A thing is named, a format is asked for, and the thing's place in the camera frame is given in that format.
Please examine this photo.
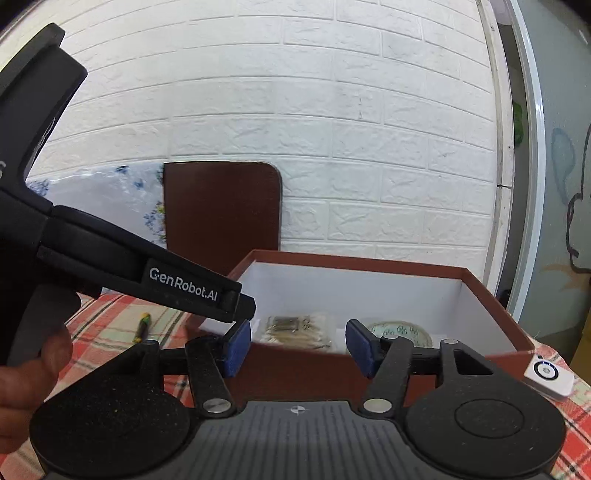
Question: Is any grey door cartoon drawing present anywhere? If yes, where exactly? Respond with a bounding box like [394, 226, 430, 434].
[512, 0, 591, 370]

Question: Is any brown box white inside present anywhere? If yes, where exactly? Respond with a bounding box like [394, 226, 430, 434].
[185, 249, 548, 402]

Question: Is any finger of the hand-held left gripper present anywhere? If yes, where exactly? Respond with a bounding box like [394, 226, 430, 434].
[221, 284, 257, 324]

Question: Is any clear patterned tape roll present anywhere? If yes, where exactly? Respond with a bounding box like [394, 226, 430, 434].
[367, 320, 435, 349]

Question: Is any white device round button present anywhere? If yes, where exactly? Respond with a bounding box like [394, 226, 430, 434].
[524, 355, 575, 400]

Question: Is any person's left hand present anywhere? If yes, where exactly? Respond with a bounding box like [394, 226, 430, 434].
[0, 325, 74, 439]

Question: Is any white door frame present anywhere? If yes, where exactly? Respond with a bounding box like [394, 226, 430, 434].
[478, 0, 548, 324]

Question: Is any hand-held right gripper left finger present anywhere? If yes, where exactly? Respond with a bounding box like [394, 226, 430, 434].
[111, 319, 252, 416]

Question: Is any red green plaid tablecloth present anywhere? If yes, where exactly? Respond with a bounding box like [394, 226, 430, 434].
[0, 291, 591, 480]

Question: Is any floral Beautiful Day bag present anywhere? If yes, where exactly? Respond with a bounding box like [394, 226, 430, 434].
[25, 165, 167, 296]

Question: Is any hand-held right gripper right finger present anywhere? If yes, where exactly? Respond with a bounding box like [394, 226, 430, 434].
[345, 319, 522, 416]

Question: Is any clear cotton swab packet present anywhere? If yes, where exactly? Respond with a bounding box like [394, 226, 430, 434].
[259, 311, 335, 354]

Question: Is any yellow green marker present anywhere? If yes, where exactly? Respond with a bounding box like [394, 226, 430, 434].
[133, 313, 152, 344]

